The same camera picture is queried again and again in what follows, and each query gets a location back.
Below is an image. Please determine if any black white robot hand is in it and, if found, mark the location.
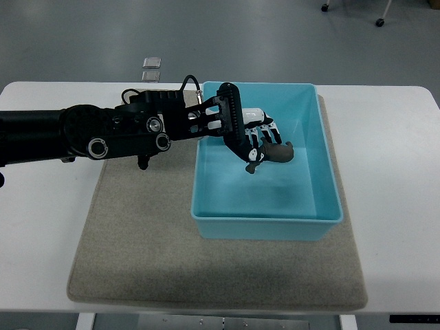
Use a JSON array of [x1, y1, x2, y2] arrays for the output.
[[184, 82, 282, 165]]

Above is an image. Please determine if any brown hippo toy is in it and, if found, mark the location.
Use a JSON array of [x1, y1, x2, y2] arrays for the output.
[[245, 138, 294, 174]]

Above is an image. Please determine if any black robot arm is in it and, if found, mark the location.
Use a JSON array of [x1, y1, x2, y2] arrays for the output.
[[1, 75, 196, 170]]

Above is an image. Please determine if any blue plastic box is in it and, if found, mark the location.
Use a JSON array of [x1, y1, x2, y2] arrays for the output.
[[191, 82, 344, 241]]

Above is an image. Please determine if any lower floor socket plate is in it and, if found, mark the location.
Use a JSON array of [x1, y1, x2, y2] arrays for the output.
[[142, 70, 160, 83]]

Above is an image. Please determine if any floor socket plate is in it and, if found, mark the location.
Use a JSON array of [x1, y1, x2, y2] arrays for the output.
[[142, 70, 160, 83], [142, 57, 162, 69]]

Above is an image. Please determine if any upper floor socket plate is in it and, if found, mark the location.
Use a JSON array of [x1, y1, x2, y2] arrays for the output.
[[142, 57, 162, 69]]

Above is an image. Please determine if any grey felt mat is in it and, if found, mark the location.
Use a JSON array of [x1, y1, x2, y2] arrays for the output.
[[66, 88, 369, 309]]

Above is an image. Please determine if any black control panel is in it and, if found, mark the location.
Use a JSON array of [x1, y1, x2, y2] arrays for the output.
[[389, 314, 440, 324]]

